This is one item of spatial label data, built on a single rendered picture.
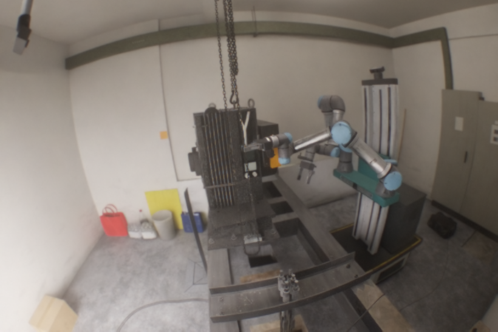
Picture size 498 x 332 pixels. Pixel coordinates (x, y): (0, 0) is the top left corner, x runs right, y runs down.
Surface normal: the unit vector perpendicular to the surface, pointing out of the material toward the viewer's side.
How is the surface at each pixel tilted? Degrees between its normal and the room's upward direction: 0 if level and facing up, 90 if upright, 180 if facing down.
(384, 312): 0
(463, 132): 90
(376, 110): 90
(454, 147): 90
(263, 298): 0
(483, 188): 90
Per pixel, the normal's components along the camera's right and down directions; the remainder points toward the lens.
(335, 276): -0.10, -0.97
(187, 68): 0.17, 0.21
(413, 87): -0.98, 0.13
